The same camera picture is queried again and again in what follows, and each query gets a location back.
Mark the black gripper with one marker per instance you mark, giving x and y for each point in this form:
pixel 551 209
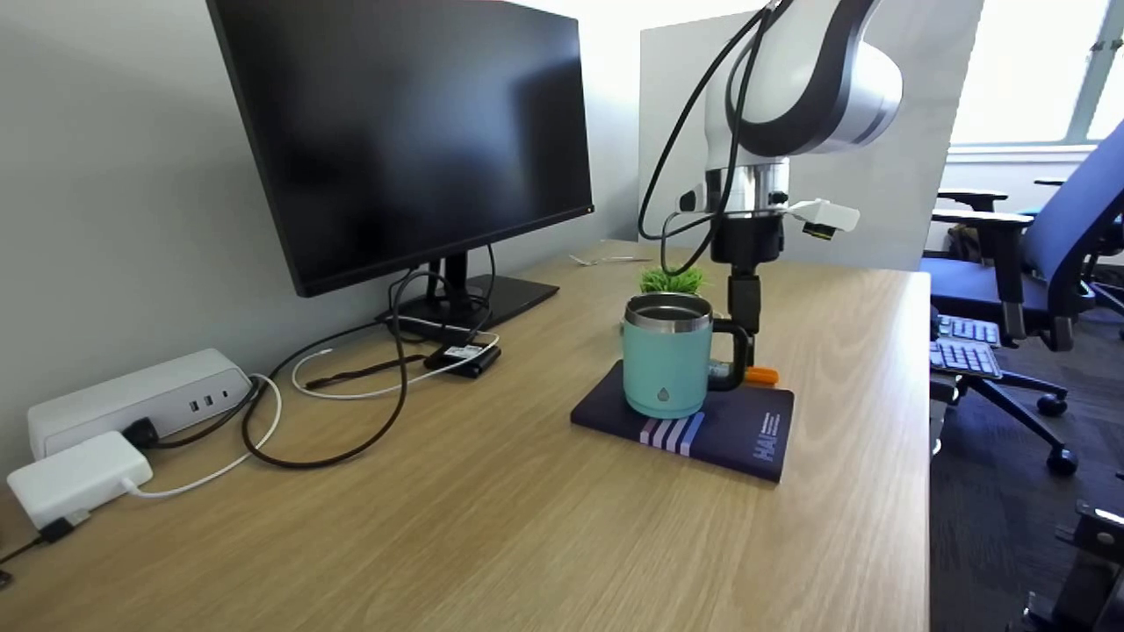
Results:
pixel 741 248

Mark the orange green marker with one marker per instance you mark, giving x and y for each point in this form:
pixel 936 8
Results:
pixel 759 378

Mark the teal mug black handle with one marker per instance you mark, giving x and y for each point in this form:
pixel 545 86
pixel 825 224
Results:
pixel 676 352

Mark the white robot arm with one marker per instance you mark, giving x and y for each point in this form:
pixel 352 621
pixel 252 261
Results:
pixel 801 78

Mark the small green potted plant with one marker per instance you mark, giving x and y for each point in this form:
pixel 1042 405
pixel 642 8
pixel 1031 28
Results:
pixel 667 283

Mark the dark purple notebook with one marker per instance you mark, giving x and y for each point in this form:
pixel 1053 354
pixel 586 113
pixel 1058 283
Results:
pixel 740 429

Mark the white desk divider panel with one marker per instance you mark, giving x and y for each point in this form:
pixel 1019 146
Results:
pixel 892 181

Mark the black small adapter dongle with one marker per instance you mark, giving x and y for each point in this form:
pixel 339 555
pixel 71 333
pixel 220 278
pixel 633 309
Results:
pixel 463 358

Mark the blue office chair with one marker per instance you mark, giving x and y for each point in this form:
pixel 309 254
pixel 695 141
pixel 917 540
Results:
pixel 1031 276

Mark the black computer monitor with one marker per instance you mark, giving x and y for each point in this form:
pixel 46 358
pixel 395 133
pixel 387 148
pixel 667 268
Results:
pixel 408 131

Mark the white power strip box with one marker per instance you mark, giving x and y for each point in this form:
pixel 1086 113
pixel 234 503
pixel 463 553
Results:
pixel 171 396

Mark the white power adapter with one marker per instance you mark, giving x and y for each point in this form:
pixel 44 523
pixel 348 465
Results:
pixel 78 479

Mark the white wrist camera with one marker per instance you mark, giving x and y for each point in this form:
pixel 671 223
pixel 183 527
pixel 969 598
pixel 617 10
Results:
pixel 825 217

